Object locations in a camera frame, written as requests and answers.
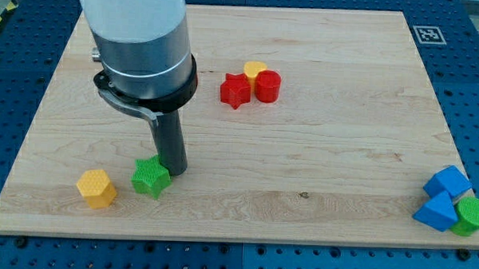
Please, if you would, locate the green star block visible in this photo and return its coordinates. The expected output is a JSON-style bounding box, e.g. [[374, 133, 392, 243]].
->
[[131, 155, 172, 200]]

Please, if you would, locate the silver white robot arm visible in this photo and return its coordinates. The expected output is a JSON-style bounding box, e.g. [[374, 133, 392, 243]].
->
[[79, 0, 197, 112]]

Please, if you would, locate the red star block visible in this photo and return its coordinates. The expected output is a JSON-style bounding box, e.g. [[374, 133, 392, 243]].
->
[[220, 73, 251, 109]]

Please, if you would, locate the yellow hexagon block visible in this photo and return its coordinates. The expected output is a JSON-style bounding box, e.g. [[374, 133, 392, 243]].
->
[[77, 169, 117, 209]]

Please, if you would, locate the red cylinder block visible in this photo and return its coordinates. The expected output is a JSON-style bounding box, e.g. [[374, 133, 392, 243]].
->
[[255, 70, 281, 104]]

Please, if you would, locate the yellow heart block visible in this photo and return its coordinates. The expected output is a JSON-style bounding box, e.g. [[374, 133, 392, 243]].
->
[[243, 61, 267, 91]]

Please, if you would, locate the wooden board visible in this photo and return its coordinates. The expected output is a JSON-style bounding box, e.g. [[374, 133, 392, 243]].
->
[[0, 5, 479, 250]]

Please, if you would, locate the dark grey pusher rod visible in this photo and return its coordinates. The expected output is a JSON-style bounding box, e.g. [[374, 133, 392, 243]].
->
[[98, 89, 188, 176]]

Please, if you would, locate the white fiducial marker tag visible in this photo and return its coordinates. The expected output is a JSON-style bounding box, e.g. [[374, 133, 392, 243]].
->
[[413, 25, 446, 45]]

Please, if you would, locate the blue triangle block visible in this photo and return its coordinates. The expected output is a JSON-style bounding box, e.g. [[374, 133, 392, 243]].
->
[[412, 192, 458, 232]]

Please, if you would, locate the blue cube block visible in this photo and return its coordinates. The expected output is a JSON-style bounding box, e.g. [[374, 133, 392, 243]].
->
[[423, 165, 472, 200]]

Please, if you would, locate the green cylinder block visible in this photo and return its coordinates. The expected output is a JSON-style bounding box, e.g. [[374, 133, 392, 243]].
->
[[450, 196, 479, 237]]

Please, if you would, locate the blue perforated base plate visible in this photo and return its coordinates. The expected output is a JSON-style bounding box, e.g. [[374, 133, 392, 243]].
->
[[0, 0, 479, 269]]

